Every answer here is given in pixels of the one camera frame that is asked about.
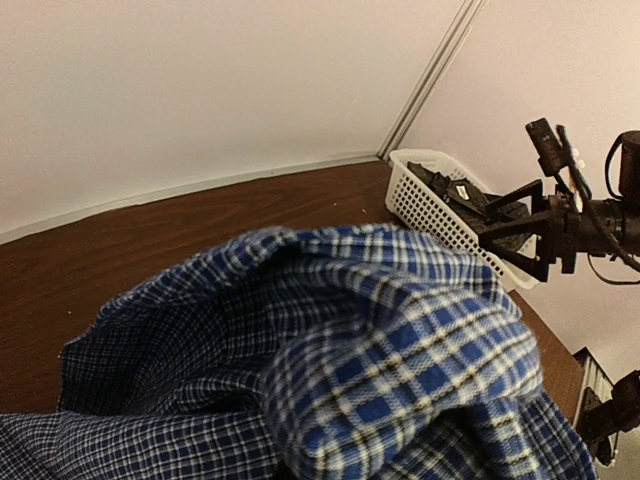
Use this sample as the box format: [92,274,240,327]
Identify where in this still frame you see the white plastic laundry basket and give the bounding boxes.
[385,149,539,291]

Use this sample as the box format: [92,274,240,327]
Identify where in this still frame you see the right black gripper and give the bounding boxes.
[478,179,625,282]

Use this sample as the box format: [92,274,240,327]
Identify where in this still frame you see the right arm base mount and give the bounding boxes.
[577,370,639,467]

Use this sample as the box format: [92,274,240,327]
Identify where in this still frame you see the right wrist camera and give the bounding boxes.
[525,118,568,177]

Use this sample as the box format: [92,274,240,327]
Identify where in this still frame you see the black garment in basket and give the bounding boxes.
[396,162,529,253]

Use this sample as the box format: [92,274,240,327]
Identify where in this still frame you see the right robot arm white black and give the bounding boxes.
[478,119,639,282]

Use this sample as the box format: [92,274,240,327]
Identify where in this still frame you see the front aluminium rail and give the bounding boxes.
[573,347,617,445]

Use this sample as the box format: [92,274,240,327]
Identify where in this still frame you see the right aluminium frame post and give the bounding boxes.
[376,0,488,162]

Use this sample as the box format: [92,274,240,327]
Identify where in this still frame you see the blue checked long sleeve shirt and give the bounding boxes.
[1,225,597,479]

